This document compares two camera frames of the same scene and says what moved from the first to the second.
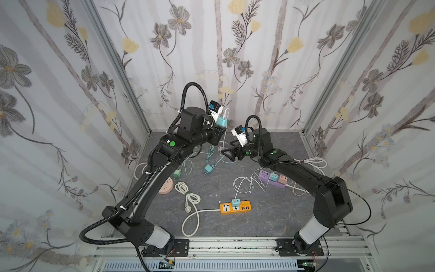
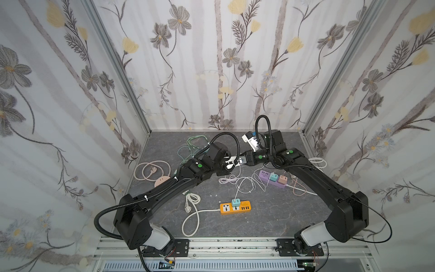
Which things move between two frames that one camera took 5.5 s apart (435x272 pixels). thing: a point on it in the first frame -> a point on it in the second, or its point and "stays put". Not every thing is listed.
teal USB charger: (236, 202) stays put
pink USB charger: (282, 179) stays put
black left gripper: (219, 135) -> (224, 163)
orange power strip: (227, 208) stays put
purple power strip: (264, 177) stays put
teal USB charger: (221, 122) -> (273, 177)
